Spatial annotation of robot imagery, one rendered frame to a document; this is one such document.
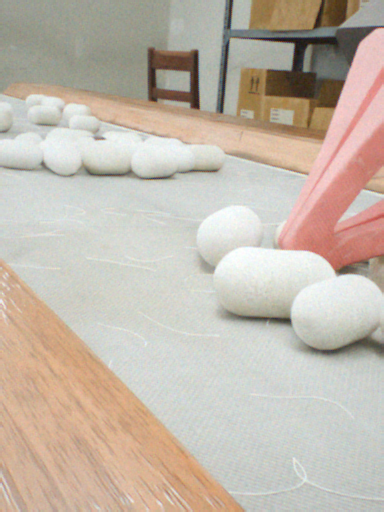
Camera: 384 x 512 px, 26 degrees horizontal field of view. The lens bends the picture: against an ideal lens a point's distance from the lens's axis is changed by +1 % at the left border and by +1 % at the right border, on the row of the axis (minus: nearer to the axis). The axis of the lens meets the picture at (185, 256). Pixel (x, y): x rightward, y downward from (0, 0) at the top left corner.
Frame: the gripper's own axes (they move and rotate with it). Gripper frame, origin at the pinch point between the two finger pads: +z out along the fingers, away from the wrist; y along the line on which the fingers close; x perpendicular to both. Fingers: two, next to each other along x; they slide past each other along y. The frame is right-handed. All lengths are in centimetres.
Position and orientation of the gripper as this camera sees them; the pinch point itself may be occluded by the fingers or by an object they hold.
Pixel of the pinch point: (310, 243)
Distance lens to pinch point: 26.4
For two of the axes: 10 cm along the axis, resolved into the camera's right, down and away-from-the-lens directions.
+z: -7.5, 6.3, -2.0
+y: 4.2, 2.2, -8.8
